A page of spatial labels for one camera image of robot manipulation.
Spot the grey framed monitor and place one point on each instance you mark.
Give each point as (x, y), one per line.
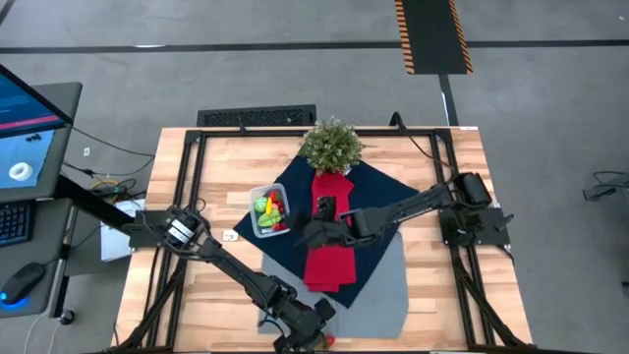
(64, 147)

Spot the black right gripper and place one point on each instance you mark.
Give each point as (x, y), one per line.
(334, 231)

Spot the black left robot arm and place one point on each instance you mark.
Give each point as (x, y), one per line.
(231, 265)

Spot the red toy berry with stem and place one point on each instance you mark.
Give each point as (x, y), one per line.
(281, 226)

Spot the black diagonal support bar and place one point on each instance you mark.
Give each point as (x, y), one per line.
(88, 201)

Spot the red cloth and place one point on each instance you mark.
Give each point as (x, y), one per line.
(329, 265)

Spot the black keyboard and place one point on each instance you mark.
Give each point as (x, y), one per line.
(15, 221)

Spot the green plant in black pot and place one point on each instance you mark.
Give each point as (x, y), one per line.
(331, 147)

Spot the yellow toy vegetable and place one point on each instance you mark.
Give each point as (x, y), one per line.
(269, 205)

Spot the light grey cloth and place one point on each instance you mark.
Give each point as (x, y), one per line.
(383, 305)

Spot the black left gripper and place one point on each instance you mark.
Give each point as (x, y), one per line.
(297, 322)

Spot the navy blue cloth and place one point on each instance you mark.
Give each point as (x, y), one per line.
(373, 189)

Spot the dark grey desk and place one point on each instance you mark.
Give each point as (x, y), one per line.
(44, 260)

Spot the black mat with striped edges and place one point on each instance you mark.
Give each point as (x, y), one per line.
(432, 37)

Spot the tilted black monitor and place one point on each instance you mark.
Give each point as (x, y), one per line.
(19, 105)

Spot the black round desk foot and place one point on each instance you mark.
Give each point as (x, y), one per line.
(66, 317)

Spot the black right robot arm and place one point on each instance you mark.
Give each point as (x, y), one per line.
(408, 209)

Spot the black perforated panel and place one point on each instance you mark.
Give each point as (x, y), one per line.
(255, 117)

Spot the black aluminium table frame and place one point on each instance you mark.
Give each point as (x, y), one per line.
(245, 133)

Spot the small white card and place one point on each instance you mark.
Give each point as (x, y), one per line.
(230, 236)

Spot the green ribbed toy vegetable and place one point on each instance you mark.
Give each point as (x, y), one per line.
(270, 218)

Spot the black computer mouse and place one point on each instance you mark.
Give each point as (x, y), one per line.
(22, 282)

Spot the clear plastic tupperware container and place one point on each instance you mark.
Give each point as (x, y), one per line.
(254, 196)

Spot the white paper sheet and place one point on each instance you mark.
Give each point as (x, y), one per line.
(113, 246)

